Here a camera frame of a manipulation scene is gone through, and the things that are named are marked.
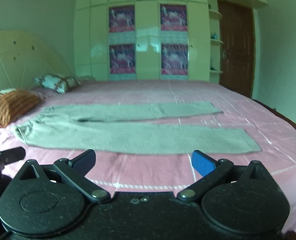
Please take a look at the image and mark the lower right poster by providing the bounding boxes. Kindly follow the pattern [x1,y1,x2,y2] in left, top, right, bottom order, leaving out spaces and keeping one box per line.
[161,44,188,76]

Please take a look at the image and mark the grey green pants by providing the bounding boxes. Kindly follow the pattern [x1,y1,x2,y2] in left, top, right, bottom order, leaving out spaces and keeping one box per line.
[11,102,261,154]

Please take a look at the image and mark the white floral pillow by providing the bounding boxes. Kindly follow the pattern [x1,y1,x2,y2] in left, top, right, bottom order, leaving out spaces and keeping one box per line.
[33,74,81,94]

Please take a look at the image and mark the pink pillow under floral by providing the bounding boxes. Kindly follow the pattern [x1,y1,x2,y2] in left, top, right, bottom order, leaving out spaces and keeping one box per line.
[29,86,59,100]

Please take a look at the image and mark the cream wooden headboard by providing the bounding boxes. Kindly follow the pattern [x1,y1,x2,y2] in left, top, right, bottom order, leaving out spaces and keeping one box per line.
[0,30,70,90]

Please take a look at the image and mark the poster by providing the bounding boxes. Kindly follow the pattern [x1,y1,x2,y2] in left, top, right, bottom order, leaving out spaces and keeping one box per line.
[161,44,188,76]
[109,5,135,33]
[109,44,136,74]
[160,4,188,31]

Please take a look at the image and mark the lower left poster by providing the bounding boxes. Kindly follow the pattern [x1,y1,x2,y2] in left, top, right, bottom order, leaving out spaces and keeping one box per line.
[109,44,136,74]

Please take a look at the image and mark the dark brown wooden door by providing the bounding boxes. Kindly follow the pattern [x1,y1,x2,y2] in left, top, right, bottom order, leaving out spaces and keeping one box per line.
[218,0,255,98]

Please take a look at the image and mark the upper right poster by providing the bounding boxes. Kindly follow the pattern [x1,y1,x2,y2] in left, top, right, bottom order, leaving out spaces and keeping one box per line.
[160,4,188,31]

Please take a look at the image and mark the orange patterned pillow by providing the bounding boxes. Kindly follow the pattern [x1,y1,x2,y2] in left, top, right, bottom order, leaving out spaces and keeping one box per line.
[0,90,42,128]

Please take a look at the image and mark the upper left poster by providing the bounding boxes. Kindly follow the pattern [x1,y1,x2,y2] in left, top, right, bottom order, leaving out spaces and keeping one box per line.
[109,5,135,33]

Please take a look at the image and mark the cream wardrobe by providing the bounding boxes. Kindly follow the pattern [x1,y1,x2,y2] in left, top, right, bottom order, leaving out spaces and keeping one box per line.
[73,0,268,81]

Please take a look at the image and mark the corner shelf unit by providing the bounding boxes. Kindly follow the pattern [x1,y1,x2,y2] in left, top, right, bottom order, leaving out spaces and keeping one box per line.
[208,0,223,83]

